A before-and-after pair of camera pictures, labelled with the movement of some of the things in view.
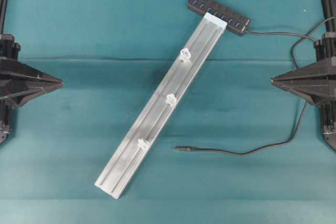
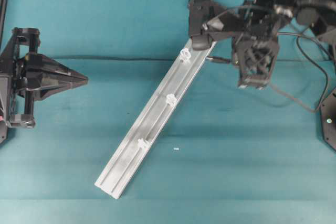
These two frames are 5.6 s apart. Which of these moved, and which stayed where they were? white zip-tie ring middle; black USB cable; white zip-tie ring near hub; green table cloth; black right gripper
Moved: black USB cable; black right gripper
Stayed: green table cloth; white zip-tie ring middle; white zip-tie ring near hub
